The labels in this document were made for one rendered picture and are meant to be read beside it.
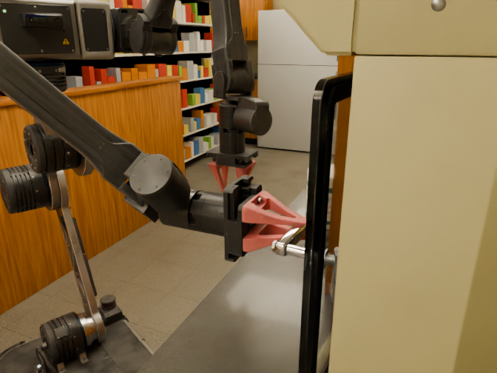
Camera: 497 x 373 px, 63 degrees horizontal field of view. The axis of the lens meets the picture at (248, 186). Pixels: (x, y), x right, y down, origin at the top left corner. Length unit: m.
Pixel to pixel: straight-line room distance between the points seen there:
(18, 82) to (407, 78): 0.46
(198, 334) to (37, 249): 2.06
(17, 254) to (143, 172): 2.18
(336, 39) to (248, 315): 0.57
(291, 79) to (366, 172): 5.16
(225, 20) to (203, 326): 0.59
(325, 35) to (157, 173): 0.26
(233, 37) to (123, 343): 1.38
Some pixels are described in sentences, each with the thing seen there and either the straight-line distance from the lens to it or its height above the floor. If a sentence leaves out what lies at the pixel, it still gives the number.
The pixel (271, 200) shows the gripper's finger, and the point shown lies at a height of 1.22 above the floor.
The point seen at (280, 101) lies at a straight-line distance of 5.58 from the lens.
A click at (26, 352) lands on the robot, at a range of 1.99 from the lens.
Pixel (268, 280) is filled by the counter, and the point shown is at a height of 0.94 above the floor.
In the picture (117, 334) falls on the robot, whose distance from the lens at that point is 1.94.
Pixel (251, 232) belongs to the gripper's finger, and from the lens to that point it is 0.53.
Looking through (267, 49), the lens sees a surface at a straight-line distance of 5.60.
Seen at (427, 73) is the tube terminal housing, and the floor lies 1.40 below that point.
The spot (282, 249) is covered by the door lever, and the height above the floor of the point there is 1.20.
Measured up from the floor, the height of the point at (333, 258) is 1.20.
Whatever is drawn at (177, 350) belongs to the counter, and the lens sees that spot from 0.73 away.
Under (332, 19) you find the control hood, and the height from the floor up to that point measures 1.44.
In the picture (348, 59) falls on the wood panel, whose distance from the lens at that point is 0.72.
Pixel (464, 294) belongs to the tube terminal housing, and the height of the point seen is 1.22.
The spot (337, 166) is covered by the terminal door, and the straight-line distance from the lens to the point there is 0.44.
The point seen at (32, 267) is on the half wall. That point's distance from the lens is 2.75.
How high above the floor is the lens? 1.42
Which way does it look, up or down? 20 degrees down
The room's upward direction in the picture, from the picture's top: straight up
